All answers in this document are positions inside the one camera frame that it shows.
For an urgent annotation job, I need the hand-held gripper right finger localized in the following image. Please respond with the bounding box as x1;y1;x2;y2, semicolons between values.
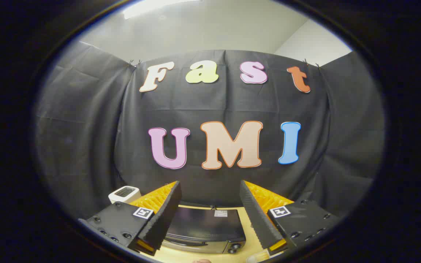
239;180;341;256

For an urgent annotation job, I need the white pop-up toaster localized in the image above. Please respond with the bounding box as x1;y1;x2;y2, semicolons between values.
108;186;141;204

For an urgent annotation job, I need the black toaster oven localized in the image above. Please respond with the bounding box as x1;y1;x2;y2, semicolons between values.
161;206;247;255

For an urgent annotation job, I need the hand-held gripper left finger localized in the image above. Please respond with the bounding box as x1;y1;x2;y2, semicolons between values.
78;180;182;256

